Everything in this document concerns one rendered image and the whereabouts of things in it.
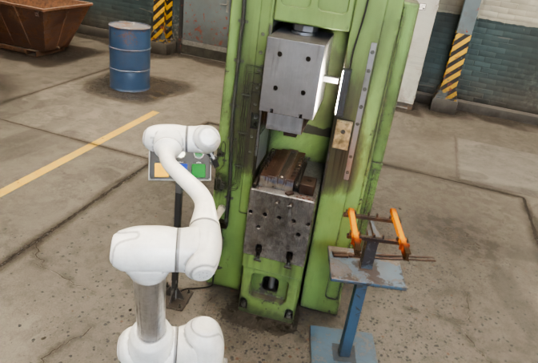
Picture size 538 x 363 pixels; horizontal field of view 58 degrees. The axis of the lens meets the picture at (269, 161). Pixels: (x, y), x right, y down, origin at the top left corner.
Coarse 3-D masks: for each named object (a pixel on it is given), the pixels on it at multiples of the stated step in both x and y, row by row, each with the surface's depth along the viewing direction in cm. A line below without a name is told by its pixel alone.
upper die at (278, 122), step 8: (272, 112) 264; (272, 120) 265; (280, 120) 264; (288, 120) 263; (296, 120) 262; (304, 120) 267; (272, 128) 267; (280, 128) 266; (288, 128) 265; (296, 128) 264
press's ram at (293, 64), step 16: (288, 32) 265; (320, 32) 278; (272, 48) 250; (288, 48) 248; (304, 48) 246; (320, 48) 244; (272, 64) 253; (288, 64) 251; (304, 64) 249; (320, 64) 247; (272, 80) 256; (288, 80) 254; (304, 80) 252; (320, 80) 257; (336, 80) 268; (272, 96) 260; (288, 96) 258; (304, 96) 256; (320, 96) 277; (288, 112) 261; (304, 112) 259
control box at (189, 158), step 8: (152, 152) 264; (192, 152) 270; (152, 160) 264; (184, 160) 268; (192, 160) 269; (200, 160) 270; (208, 160) 271; (152, 168) 264; (208, 168) 271; (152, 176) 264; (208, 176) 271
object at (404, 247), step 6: (390, 210) 271; (396, 216) 263; (396, 222) 257; (396, 228) 252; (402, 228) 252; (396, 234) 250; (402, 234) 247; (402, 240) 241; (402, 246) 238; (408, 246) 235; (402, 252) 237; (408, 252) 230
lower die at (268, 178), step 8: (280, 152) 310; (288, 152) 309; (296, 152) 311; (272, 160) 300; (280, 160) 299; (296, 160) 301; (264, 168) 288; (272, 168) 287; (280, 168) 286; (288, 168) 288; (264, 176) 279; (272, 176) 278; (288, 176) 280; (264, 184) 281; (272, 184) 280; (280, 184) 279; (288, 184) 278
